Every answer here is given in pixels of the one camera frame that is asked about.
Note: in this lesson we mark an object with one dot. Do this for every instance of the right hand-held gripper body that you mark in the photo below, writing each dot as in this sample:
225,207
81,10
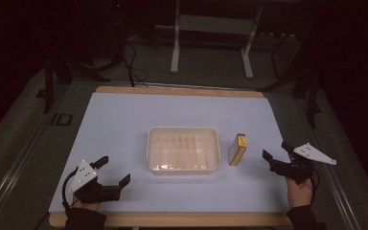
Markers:
292,169

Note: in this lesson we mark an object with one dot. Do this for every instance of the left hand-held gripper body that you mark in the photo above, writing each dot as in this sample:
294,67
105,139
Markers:
87,191

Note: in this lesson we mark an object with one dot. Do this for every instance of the person's left hand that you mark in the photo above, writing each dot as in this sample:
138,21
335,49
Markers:
87,206

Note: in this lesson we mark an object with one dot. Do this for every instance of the person's right hand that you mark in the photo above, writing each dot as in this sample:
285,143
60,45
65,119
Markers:
300,193

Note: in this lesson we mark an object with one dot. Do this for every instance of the yellow box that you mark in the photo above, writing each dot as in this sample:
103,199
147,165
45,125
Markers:
237,150

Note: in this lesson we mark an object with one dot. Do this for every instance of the white table mat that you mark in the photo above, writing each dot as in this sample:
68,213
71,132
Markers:
124,127

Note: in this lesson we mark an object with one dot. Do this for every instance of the black metal stand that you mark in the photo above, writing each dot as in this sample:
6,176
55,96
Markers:
311,96

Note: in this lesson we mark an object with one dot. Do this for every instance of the white plastic tray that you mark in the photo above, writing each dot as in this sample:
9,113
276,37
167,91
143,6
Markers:
183,150

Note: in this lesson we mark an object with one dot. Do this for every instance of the black tripod stand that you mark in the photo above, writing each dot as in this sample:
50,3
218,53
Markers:
57,67

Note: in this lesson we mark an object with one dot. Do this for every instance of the white metal stand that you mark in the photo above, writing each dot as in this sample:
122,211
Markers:
215,24

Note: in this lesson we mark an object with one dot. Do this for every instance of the black floor bracket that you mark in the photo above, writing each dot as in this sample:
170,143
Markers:
61,119

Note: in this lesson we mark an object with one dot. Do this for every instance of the metal floor rail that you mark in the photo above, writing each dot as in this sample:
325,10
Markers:
9,182

